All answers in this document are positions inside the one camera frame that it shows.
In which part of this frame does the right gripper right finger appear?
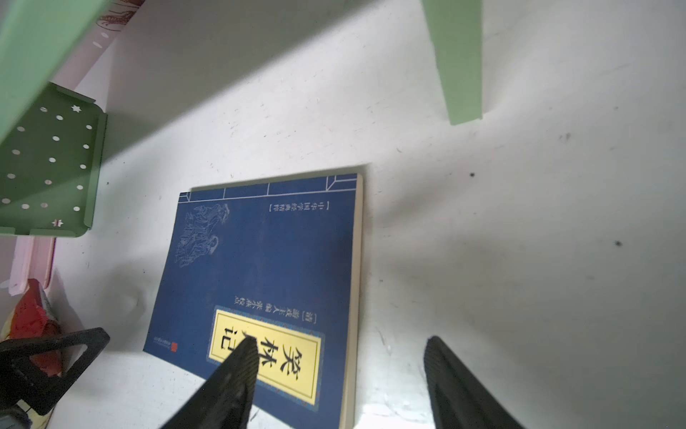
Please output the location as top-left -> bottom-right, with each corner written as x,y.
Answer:
423,336 -> 523,429

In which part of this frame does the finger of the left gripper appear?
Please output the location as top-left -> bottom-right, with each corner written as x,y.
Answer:
1,327 -> 110,416

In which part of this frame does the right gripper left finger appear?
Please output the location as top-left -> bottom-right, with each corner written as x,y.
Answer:
163,336 -> 259,429

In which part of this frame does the red snack bag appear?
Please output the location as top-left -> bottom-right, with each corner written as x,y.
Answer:
0,278 -> 64,419

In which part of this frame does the pink rectangular case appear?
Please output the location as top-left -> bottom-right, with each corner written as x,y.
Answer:
5,236 -> 55,296

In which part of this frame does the green wooden two-tier shelf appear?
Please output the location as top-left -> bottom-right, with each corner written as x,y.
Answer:
0,0 -> 483,238

